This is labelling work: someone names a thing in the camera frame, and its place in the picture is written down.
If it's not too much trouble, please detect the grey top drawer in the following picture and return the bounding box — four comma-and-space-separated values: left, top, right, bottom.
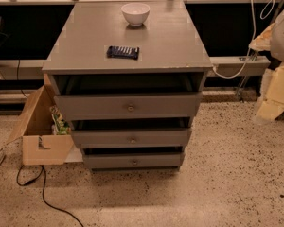
54, 93, 202, 121

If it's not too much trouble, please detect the grey drawer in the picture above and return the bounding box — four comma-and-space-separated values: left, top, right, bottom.
83, 153, 185, 169
72, 129, 191, 148
54, 93, 202, 121

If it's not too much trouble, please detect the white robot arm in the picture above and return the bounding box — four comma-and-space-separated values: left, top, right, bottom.
249, 9, 284, 122

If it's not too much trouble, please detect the grey drawer cabinet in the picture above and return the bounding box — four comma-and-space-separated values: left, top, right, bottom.
43, 1, 212, 158

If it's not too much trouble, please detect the grey middle drawer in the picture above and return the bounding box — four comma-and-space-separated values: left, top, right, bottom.
72, 129, 191, 148

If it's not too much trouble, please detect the grey bottom drawer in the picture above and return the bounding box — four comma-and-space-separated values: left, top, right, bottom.
83, 153, 185, 169

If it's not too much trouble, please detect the open cardboard box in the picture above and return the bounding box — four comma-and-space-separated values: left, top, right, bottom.
8, 74, 74, 166

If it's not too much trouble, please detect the green snack bag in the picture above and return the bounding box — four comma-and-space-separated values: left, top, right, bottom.
50, 106, 70, 135

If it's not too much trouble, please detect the white bowl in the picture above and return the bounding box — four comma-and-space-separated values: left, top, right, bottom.
121, 3, 151, 26

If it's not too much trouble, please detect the slanted metal pole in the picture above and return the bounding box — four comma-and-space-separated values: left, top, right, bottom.
236, 0, 284, 102

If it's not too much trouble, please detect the black floor cable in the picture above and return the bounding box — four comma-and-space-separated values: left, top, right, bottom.
16, 164, 85, 227

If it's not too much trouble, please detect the white hanging cable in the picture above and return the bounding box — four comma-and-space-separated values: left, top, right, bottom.
211, 0, 276, 79

